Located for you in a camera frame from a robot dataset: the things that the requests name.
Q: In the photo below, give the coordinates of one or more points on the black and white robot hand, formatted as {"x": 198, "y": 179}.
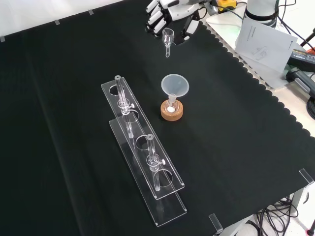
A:
{"x": 177, "y": 12}

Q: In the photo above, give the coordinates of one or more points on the translucent plastic funnel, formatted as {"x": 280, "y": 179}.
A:
{"x": 175, "y": 84}

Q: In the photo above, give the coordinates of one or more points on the clear acrylic funnel stand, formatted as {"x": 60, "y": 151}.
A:
{"x": 145, "y": 147}

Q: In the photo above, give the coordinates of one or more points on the yellow stop button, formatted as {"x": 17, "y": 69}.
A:
{"x": 227, "y": 3}

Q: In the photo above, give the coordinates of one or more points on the white paper booklet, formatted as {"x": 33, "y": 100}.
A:
{"x": 265, "y": 46}

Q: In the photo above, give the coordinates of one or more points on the small round-bottom glass flask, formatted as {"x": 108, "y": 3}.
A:
{"x": 171, "y": 107}

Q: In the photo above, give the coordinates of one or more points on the black tripod leg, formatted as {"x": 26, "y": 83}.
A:
{"x": 307, "y": 40}

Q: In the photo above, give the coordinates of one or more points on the black power adapter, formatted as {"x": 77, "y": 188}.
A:
{"x": 303, "y": 57}

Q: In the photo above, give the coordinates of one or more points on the grey and green tool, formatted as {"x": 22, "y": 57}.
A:
{"x": 301, "y": 79}

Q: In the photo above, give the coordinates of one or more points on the black table cloth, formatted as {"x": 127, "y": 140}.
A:
{"x": 73, "y": 123}

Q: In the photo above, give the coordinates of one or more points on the clear plastic cloth clip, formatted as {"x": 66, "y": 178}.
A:
{"x": 215, "y": 223}
{"x": 306, "y": 175}

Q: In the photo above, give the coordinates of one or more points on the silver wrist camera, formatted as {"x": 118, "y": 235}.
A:
{"x": 212, "y": 8}

